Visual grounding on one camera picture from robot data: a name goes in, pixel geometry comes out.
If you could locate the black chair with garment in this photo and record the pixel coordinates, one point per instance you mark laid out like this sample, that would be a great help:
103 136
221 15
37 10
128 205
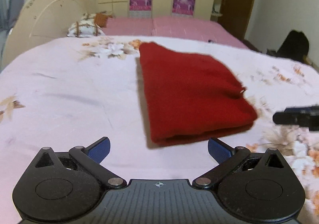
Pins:
295 47

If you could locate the floral white bed sheet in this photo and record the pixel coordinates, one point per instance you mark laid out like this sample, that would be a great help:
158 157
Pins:
68 92

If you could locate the cream curved headboard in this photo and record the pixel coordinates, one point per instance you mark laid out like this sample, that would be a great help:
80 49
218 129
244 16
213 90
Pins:
41 21

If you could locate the red sequinned sweater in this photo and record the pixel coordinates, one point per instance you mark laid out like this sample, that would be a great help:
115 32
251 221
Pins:
191 97

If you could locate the lower right purple poster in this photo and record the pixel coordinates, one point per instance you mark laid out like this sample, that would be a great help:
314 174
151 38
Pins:
183 7

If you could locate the lower left purple poster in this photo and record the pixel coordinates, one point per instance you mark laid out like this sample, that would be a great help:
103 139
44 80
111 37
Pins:
140 8

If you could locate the pink mattress cover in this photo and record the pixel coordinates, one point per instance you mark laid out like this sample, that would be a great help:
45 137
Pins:
172 27

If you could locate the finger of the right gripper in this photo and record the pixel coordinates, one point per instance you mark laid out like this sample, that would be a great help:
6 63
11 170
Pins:
300 116

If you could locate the orange striped pillow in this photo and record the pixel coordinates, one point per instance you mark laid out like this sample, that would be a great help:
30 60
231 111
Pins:
98 18

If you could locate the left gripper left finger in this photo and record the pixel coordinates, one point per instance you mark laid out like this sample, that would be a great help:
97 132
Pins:
90 158

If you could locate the purple poster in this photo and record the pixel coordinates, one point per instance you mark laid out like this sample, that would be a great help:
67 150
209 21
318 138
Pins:
183 7
140 8

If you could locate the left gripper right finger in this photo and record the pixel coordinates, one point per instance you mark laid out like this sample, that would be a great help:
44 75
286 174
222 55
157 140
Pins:
228 158

